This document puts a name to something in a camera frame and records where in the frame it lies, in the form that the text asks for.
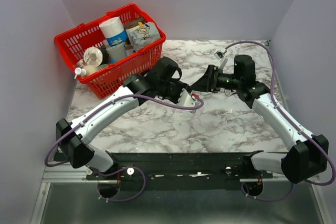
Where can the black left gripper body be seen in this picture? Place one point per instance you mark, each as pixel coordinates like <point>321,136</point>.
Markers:
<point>175,90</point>

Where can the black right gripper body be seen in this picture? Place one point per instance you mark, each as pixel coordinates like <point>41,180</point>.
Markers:
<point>213,74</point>

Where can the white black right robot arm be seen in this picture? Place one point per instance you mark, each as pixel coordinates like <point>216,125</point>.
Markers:
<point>306,152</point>

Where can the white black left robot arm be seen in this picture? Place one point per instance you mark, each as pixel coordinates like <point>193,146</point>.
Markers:
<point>74,138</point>

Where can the grey cartoon snack bag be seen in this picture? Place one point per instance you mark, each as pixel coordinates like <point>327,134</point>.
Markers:
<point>143,36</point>

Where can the grey paper cup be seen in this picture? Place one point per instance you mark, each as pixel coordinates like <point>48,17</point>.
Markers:
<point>117,52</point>

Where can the brown chocolate package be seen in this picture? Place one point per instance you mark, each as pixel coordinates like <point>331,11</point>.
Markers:
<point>133,23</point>

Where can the white paper towel roll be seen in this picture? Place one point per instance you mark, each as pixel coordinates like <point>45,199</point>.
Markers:
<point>113,31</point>

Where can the white pump lotion bottle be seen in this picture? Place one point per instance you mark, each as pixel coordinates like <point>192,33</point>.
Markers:
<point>85,71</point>

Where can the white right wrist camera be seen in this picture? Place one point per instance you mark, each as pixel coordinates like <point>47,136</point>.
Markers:
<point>221,57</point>

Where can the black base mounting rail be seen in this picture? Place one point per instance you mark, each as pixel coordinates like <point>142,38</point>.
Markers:
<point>180,171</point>

